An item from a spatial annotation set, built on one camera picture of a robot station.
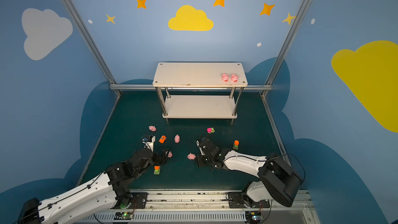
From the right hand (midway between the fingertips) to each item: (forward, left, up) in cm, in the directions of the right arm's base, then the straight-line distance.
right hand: (197, 159), depth 86 cm
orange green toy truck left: (-7, +22, 0) cm, 23 cm away
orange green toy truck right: (+10, -22, 0) cm, 25 cm away
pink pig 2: (+12, +14, -1) cm, 19 cm away
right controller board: (-25, -28, -3) cm, 38 cm away
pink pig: (+18, +31, +1) cm, 36 cm away
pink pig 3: (+2, +4, -1) cm, 4 cm away
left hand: (0, +17, +9) cm, 20 cm away
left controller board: (-28, +32, -1) cm, 42 cm away
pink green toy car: (+20, -7, -1) cm, 21 cm away
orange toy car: (+11, +23, 0) cm, 25 cm away
